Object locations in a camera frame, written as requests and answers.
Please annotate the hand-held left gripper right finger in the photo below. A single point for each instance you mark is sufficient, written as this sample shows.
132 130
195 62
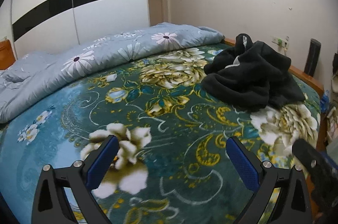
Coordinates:
241 163

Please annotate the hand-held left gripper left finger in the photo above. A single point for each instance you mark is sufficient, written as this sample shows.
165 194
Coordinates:
101 164

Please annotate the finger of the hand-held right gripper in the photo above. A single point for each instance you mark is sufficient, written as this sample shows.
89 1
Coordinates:
314 163

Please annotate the black and white hoodie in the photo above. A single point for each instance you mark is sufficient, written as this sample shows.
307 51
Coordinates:
245 76

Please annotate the pale bag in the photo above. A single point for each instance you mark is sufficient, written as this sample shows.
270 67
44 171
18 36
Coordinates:
332 121

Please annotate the blue bottle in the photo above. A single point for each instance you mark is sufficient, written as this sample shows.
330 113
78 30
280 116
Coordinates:
324 101

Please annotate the teal floral blanket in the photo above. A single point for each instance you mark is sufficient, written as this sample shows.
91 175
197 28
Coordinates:
171 134

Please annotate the small white object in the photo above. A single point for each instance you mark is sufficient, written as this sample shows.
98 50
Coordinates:
111 78

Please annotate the light blue daisy duvet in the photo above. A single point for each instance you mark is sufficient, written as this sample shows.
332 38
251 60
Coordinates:
79 68

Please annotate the black tower appliance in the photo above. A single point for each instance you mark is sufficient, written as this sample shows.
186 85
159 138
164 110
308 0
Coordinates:
313 57

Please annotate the orange wooden headboard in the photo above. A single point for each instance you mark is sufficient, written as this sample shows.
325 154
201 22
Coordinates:
6 54

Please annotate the white wardrobe with black stripe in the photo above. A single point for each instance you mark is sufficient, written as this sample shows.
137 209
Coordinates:
105 15

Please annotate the wall power outlet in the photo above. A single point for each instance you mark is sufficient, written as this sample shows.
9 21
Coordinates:
277 40

